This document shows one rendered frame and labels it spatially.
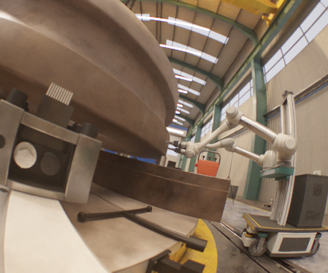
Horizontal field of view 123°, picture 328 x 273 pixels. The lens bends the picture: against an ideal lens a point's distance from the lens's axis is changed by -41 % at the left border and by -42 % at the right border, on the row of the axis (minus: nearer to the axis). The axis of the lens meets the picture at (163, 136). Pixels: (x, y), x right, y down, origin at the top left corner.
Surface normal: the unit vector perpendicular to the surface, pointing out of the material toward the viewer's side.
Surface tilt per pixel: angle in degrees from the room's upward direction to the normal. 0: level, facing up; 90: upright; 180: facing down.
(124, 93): 90
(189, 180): 90
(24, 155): 90
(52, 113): 90
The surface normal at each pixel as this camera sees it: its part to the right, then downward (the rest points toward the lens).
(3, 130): 0.76, 0.04
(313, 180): -0.33, -0.29
